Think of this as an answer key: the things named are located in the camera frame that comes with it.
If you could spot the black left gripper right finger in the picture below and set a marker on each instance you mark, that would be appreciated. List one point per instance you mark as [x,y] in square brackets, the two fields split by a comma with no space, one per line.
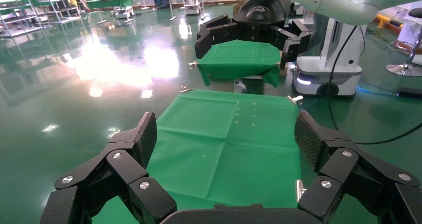
[359,183]

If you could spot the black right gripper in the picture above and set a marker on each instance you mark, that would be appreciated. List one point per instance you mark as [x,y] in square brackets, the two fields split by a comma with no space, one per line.
[263,9]

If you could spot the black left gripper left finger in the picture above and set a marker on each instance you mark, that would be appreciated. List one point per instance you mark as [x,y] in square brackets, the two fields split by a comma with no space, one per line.
[99,183]

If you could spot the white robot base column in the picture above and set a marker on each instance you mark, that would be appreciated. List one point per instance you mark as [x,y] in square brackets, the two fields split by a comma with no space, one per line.
[329,67]

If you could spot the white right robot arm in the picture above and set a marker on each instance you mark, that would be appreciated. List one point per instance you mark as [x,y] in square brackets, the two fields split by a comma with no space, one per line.
[339,1]

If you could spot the flat black floor box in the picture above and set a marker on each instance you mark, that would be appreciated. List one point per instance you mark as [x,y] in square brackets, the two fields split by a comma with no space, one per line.
[410,93]

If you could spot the far green cloth table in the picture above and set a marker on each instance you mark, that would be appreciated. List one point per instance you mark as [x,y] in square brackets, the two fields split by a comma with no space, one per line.
[237,57]

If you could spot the low white mobile robot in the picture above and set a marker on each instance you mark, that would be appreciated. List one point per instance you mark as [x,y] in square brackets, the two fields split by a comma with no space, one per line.
[192,9]

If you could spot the green table cloth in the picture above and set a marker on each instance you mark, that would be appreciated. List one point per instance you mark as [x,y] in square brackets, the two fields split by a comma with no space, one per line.
[224,143]

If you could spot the chrome base bar stool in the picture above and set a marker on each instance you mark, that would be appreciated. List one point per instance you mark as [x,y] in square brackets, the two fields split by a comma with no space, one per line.
[405,70]

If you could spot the yellow black floor bumper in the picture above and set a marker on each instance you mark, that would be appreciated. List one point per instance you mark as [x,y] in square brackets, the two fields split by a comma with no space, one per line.
[384,19]

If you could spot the green covered table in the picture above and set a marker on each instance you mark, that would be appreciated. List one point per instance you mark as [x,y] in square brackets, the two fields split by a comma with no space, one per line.
[108,2]

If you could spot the grey metal shelf rack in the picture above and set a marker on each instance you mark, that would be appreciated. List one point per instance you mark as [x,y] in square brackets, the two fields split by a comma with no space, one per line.
[23,18]
[66,18]

